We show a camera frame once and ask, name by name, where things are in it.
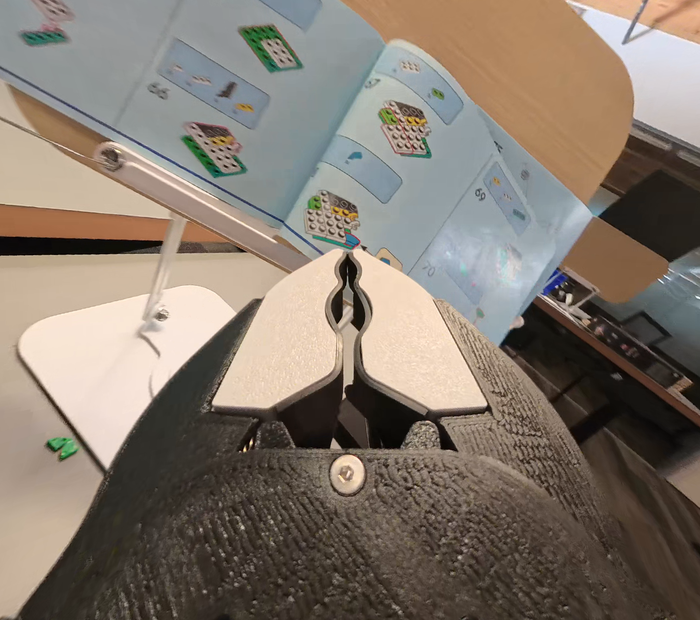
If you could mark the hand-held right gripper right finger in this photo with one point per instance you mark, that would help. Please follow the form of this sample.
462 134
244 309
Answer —
415 346

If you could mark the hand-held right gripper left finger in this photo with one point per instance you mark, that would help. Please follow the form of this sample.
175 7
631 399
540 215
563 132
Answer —
284 341

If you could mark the light blue instruction booklet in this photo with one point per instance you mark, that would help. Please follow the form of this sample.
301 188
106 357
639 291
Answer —
219 29

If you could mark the green lego piece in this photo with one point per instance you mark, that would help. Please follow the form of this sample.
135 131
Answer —
63 448

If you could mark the wooden book stand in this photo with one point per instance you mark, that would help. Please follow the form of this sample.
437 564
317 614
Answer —
612 259
465 2

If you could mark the black panel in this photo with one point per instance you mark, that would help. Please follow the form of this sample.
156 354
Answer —
656 215

